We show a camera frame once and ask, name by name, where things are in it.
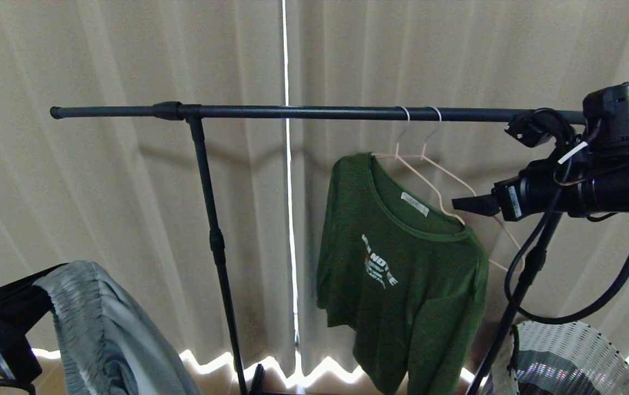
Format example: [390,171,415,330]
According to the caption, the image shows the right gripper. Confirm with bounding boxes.
[493,154,629,222]

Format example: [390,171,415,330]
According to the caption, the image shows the pink clothes hanger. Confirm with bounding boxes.
[397,106,525,273]
[372,106,467,225]

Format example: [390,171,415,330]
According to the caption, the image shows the green long-sleeved shirt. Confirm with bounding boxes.
[316,152,490,395]

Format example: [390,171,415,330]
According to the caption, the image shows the pale grey shorts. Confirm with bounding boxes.
[33,261,203,395]

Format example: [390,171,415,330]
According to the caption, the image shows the white laundry basket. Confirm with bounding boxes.
[482,321,629,395]

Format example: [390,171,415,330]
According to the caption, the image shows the black clothes rack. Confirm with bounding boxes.
[50,101,587,395]

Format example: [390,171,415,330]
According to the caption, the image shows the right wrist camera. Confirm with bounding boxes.
[504,108,576,149]

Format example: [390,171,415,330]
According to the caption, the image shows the beige curtain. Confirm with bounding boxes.
[0,0,629,385]

